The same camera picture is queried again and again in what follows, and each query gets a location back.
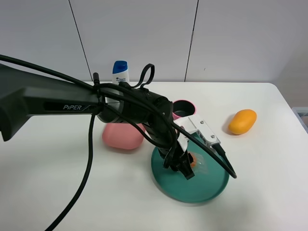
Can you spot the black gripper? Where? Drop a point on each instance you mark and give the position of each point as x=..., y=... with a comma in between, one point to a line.
x=164, y=136

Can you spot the pink square plate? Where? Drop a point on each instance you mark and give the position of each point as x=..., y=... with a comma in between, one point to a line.
x=122, y=136

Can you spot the grey box at table edge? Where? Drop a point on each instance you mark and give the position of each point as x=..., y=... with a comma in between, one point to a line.
x=302, y=115

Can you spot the round teal tray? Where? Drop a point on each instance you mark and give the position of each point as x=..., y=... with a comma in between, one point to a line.
x=198, y=189

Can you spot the orange mango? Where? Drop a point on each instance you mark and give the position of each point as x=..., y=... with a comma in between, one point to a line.
x=242, y=122

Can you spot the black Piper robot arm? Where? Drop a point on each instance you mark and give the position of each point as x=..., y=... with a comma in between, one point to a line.
x=24, y=94

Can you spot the fruit tart pastry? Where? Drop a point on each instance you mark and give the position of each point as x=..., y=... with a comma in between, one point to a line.
x=198, y=163

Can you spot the pink saucepan with handle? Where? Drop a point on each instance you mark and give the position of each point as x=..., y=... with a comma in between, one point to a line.
x=183, y=108

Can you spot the white blue shampoo bottle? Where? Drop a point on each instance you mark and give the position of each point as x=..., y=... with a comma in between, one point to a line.
x=120, y=72

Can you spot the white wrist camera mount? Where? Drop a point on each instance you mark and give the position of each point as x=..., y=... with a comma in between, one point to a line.
x=195, y=124

